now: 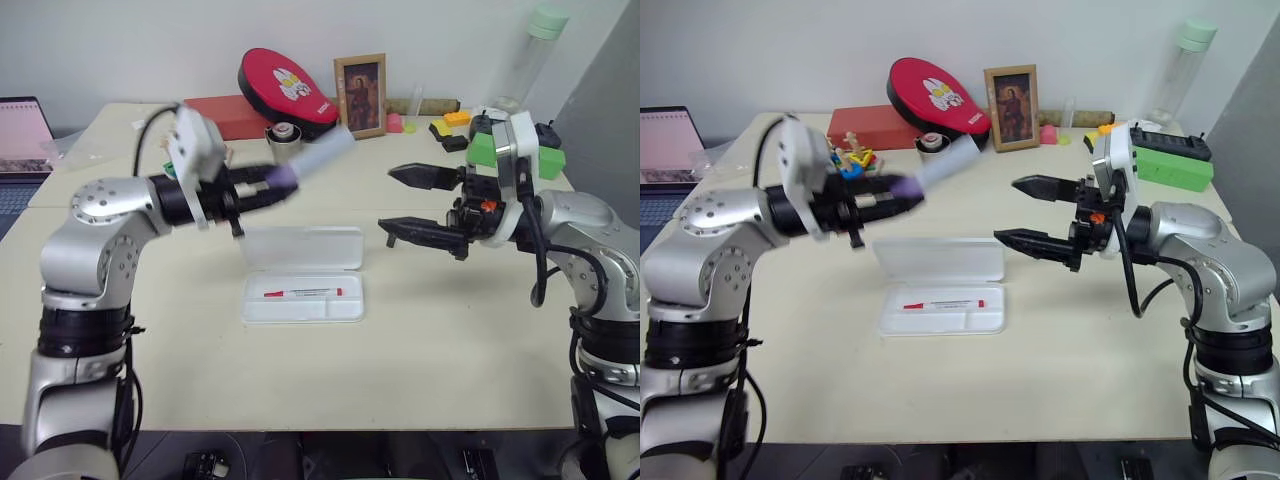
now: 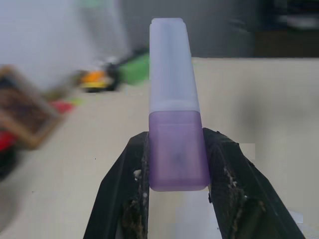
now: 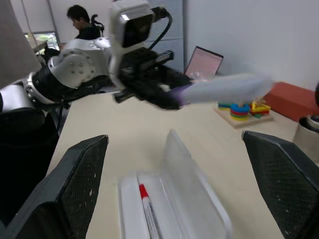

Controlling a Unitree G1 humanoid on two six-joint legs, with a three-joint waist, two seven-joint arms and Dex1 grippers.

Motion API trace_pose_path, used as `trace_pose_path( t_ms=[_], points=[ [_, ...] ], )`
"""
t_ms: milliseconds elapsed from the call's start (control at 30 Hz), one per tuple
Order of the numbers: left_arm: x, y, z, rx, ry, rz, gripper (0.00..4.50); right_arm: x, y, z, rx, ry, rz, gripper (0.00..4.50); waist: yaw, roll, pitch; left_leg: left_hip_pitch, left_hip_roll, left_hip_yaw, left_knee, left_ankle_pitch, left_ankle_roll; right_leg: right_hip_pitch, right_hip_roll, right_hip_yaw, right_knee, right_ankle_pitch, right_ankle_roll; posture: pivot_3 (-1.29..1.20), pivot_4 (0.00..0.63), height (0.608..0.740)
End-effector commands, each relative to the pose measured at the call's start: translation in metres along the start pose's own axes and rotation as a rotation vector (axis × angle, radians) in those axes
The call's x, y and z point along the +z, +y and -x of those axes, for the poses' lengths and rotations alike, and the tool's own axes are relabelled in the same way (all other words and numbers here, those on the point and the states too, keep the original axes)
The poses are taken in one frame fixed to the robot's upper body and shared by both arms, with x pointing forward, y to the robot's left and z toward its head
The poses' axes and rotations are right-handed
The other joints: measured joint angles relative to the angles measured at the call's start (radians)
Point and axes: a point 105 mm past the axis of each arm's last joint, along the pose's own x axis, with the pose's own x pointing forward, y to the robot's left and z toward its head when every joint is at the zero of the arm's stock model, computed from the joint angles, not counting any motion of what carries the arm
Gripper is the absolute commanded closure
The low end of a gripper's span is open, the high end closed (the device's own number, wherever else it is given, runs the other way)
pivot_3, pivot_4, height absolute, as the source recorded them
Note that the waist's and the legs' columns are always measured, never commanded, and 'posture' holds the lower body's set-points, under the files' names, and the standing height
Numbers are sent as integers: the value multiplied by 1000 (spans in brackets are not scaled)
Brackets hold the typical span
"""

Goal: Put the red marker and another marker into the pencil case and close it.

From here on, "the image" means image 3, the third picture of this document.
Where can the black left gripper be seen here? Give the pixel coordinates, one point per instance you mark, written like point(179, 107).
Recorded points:
point(139, 72)

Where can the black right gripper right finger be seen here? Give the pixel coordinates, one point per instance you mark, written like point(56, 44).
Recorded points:
point(286, 179)

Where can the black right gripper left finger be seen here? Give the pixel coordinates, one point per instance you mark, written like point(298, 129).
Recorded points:
point(62, 189)

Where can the white marker with purple cap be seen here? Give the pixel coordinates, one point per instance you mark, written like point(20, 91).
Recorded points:
point(224, 87)

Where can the white marker with red cap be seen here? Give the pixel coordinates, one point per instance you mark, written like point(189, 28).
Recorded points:
point(149, 214)

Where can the clear plastic pencil case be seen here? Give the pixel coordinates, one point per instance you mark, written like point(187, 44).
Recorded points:
point(179, 199)

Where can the open laptop with pink screen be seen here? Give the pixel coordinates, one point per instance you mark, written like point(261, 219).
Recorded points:
point(204, 63)

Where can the white cup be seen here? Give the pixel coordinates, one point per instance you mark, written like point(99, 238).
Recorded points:
point(307, 139)

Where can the black bulky object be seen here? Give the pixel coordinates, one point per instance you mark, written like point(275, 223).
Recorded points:
point(22, 154)

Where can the grey pegboard partition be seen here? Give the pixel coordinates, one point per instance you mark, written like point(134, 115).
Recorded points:
point(174, 25)

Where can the red box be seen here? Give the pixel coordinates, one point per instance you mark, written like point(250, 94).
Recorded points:
point(291, 99)

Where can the black chair headrest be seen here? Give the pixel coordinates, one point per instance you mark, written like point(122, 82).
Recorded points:
point(96, 21)

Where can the person with black hair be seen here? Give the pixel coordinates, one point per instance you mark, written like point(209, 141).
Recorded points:
point(79, 20)

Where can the grey panel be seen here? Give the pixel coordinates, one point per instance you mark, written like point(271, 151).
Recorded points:
point(15, 42)

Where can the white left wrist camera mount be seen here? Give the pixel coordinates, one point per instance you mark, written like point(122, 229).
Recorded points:
point(119, 25)

